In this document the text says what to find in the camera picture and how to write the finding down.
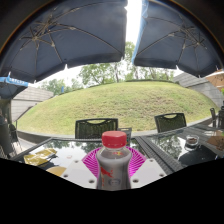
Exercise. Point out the beige patio umbrella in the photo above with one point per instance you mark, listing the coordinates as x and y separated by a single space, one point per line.
216 78

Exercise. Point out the red-capped clear drink bottle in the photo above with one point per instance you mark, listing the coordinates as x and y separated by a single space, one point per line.
113 166

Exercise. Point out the yellow foil packet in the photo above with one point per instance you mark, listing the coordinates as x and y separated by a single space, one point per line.
36 158

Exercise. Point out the dark blue patio umbrella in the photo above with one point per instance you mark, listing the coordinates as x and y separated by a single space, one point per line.
66 40
176 36

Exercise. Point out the small glass ashtray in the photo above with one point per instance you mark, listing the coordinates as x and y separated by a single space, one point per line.
192 140

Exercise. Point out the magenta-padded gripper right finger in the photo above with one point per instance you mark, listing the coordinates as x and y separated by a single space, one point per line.
148 171

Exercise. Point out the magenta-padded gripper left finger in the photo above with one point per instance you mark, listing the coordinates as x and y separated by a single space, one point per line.
78 173

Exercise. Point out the brown paper sheet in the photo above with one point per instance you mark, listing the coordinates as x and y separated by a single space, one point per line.
217 141

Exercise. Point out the blue umbrella with light trim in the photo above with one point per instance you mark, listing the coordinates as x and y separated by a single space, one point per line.
11 87

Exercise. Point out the black wicker chair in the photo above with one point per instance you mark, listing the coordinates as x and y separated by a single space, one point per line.
213 116
170 122
14 135
95 129
221 117

